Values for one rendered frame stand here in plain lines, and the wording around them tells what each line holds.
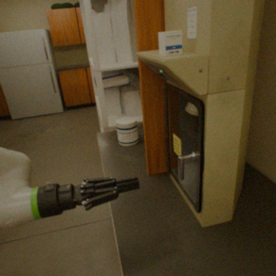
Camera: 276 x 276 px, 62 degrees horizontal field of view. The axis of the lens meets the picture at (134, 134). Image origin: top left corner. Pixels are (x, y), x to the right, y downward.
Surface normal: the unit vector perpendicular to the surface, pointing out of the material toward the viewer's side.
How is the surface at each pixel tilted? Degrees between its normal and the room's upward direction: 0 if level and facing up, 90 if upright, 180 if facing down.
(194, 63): 90
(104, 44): 91
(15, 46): 90
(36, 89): 90
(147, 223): 0
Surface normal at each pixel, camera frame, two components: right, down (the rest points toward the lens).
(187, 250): -0.09, -0.91
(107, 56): -0.25, 0.55
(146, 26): 0.22, 0.38
